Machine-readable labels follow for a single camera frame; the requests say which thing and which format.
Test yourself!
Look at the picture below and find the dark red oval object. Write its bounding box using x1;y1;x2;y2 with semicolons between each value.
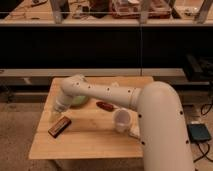
96;101;114;111

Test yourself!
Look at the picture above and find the wooden folding table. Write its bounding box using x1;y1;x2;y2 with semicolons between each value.
29;78;143;169

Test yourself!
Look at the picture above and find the white plastic cup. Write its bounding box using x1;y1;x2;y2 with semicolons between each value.
113;108;131;133

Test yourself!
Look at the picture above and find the white crumpled packet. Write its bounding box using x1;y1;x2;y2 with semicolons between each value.
129;126;140;139

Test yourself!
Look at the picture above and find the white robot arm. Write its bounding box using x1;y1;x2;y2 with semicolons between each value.
52;75;195;171

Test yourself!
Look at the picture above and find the green bowl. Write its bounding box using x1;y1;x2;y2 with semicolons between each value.
71;95;89;107

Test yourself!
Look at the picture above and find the black floor cable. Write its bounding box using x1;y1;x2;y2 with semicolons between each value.
191;103;213;171

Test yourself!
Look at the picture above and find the long workbench shelf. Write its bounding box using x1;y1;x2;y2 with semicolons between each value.
0;0;213;27

